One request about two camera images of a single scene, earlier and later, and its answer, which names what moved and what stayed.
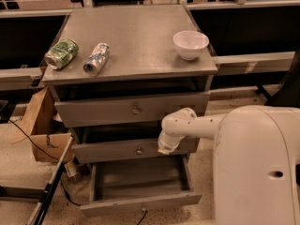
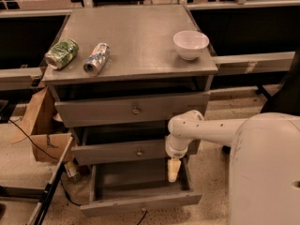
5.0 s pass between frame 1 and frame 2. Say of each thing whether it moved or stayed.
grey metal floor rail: stayed
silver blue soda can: stayed
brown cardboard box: stayed
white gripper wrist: moved
